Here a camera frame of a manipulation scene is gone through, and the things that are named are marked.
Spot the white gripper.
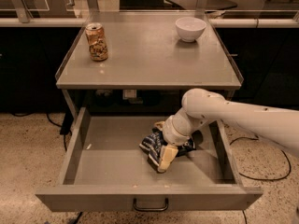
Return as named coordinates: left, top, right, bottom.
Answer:
left=154, top=108, right=208, bottom=173

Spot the blue chip bag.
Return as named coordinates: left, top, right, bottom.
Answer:
left=139, top=128, right=196, bottom=168

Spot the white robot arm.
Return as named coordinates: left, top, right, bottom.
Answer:
left=158, top=89, right=299, bottom=173

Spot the grey open drawer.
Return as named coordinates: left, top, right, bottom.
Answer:
left=36, top=108, right=263, bottom=212

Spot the grey cabinet counter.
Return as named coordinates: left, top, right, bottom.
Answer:
left=56, top=10, right=243, bottom=92

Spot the gold drink can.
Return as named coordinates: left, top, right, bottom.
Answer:
left=85, top=22, right=108, bottom=62

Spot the white bowl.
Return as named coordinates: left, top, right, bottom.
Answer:
left=176, top=17, right=206, bottom=42

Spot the black drawer handle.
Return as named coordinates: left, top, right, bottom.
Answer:
left=133, top=198, right=169, bottom=212

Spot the black floor cable right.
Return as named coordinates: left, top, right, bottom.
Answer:
left=229, top=135, right=292, bottom=182

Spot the black floor cable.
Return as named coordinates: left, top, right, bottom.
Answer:
left=229, top=135, right=292, bottom=182
left=8, top=111, right=73, bottom=152

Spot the black floor cable left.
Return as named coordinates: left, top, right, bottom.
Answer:
left=8, top=111, right=73, bottom=152

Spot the white horizontal rail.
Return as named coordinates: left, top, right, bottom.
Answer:
left=0, top=18, right=299, bottom=29

